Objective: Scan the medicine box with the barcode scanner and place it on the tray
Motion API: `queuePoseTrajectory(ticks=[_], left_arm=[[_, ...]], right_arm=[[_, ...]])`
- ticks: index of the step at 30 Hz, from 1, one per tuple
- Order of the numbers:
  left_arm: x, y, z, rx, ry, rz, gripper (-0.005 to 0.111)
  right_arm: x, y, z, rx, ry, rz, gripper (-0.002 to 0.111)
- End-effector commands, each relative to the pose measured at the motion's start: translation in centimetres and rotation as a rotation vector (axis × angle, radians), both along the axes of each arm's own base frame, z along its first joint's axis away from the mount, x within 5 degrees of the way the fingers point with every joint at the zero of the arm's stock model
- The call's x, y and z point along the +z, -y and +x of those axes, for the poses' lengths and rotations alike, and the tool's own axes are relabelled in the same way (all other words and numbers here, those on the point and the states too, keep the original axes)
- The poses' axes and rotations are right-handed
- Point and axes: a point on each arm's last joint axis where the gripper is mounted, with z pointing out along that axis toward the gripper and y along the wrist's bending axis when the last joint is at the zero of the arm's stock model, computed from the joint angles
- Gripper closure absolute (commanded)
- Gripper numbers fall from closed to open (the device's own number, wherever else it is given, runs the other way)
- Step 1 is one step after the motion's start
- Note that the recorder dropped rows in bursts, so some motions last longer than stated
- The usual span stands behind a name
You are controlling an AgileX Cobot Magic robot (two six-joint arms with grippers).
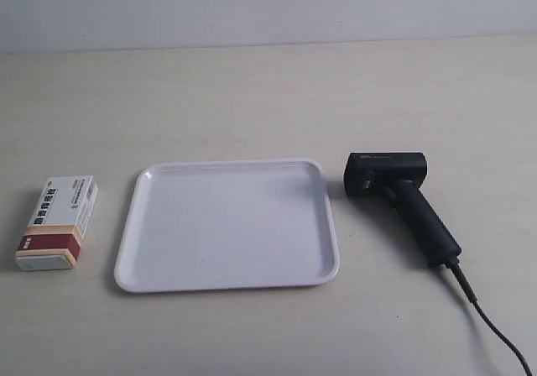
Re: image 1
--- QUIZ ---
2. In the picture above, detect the white red medicine box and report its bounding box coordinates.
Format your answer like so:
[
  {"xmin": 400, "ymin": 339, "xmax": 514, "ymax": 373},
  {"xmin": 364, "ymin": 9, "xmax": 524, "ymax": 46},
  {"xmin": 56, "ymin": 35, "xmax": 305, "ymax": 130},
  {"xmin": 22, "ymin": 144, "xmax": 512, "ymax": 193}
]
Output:
[{"xmin": 14, "ymin": 175, "xmax": 98, "ymax": 271}]

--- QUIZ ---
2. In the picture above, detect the white plastic tray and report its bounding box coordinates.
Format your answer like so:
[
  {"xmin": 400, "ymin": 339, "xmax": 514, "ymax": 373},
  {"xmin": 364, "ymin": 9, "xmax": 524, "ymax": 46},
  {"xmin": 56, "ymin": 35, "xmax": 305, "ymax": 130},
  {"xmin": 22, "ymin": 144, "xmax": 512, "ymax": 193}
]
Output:
[{"xmin": 114, "ymin": 159, "xmax": 340, "ymax": 294}]

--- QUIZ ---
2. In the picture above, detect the black handheld barcode scanner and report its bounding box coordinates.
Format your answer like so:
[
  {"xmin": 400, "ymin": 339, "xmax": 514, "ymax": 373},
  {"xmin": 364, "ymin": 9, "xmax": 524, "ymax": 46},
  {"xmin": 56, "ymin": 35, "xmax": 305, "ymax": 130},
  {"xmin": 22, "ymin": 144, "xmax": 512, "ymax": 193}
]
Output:
[{"xmin": 343, "ymin": 151, "xmax": 462, "ymax": 269}]

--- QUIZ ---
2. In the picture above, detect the black scanner cable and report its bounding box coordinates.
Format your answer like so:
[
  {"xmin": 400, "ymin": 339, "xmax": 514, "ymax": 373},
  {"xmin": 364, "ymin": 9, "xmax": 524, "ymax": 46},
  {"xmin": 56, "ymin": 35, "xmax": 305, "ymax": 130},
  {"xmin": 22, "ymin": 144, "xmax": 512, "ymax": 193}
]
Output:
[{"xmin": 445, "ymin": 256, "xmax": 531, "ymax": 376}]

